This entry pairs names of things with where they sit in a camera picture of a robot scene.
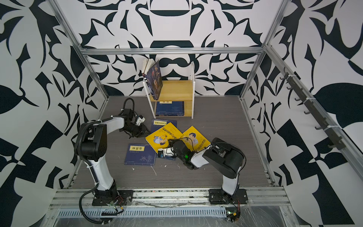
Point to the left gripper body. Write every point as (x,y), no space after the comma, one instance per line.
(138,131)

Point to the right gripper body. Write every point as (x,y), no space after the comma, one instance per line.
(176,152)

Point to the yellow book with figure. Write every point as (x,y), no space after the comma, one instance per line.
(160,138)

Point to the purple book with old man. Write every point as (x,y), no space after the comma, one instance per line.
(154,80)

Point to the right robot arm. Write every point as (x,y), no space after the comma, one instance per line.
(226,158)

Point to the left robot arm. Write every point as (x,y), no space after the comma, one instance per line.
(91,147)

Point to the yellow book under blue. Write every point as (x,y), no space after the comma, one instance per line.
(194,140)

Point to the wooden white bookshelf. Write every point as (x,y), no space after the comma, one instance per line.
(175,90)

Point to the black book leaning upright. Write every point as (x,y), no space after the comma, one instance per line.
(147,64)

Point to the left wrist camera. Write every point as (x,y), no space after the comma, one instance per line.
(140,120)

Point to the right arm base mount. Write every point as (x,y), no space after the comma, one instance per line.
(218,196)

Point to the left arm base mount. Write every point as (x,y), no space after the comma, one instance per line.
(121,197)

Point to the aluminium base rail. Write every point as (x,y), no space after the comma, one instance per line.
(173,198)

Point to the wall hook rail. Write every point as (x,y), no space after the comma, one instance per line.
(314,109)

